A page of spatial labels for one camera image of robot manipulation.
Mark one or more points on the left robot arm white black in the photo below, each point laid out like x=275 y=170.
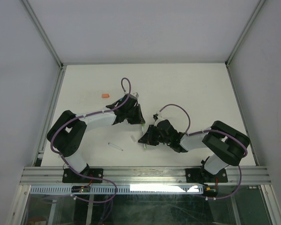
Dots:
x=67 y=132

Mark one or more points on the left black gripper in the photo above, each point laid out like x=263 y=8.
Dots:
x=139 y=119

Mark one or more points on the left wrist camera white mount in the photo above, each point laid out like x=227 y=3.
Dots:
x=135 y=95

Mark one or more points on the white blue end pen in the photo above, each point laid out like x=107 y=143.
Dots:
x=115 y=146

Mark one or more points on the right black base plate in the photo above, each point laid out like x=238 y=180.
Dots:
x=194 y=175

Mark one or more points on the silver green tip pen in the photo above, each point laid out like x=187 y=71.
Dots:
x=143 y=138

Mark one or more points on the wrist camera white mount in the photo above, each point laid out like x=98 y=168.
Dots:
x=158 y=117
x=135 y=95

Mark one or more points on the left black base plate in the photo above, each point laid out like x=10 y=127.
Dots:
x=70 y=177

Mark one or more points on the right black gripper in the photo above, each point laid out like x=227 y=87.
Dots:
x=147 y=138

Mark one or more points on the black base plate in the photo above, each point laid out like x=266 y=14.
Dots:
x=70 y=177
x=194 y=175

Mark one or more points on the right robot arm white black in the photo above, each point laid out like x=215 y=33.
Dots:
x=228 y=145

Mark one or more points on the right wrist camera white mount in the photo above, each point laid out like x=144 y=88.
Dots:
x=158 y=117

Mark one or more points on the aluminium mounting rail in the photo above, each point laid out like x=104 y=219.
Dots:
x=246 y=175

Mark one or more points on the orange pen cap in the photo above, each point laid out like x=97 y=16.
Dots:
x=105 y=95

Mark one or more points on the white slotted cable duct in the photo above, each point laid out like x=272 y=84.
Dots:
x=132 y=189

